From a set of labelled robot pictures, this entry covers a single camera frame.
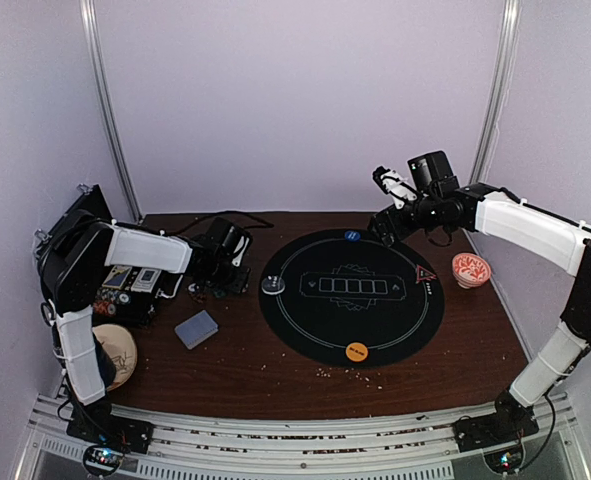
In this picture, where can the yellow big blind button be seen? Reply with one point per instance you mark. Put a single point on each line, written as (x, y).
(356, 352)

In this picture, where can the blue small blind button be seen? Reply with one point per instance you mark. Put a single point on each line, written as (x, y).
(352, 235)

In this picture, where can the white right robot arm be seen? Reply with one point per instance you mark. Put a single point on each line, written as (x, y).
(552, 273)

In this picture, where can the aluminium frame post left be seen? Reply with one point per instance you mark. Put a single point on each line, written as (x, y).
(92, 34)

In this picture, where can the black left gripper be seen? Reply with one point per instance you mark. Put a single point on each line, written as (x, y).
(238, 285)

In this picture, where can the blue-backed playing card box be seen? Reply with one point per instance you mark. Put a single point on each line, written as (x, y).
(117, 277)

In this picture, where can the red triangular all-in marker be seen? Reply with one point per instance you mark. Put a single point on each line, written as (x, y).
(424, 274)

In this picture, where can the aluminium frame post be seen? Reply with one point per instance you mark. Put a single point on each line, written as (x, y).
(92, 34)
(499, 90)

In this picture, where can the front chips row in case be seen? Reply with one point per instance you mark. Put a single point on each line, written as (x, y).
(108, 301)

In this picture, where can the clear acrylic dealer button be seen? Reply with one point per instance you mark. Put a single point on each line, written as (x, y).
(273, 285)

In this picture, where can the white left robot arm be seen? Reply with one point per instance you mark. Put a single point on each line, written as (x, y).
(76, 344)

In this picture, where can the red white patterned bowl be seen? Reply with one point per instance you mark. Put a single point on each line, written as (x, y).
(470, 270)

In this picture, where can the aluminium frame post right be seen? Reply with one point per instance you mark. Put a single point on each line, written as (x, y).
(499, 90)

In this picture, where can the dark blue mug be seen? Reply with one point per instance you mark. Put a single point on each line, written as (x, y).
(106, 366)

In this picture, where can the beige patterned plate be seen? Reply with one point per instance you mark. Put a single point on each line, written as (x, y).
(120, 346)

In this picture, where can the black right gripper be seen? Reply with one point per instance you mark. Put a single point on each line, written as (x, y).
(383, 233)

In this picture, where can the blue playing card deck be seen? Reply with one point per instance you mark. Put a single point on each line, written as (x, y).
(196, 329)

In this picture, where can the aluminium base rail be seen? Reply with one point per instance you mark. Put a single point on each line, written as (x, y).
(413, 446)

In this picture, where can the white playing card box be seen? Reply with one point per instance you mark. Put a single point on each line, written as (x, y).
(145, 280)

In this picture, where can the round black poker mat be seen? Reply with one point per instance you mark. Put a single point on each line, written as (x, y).
(338, 292)

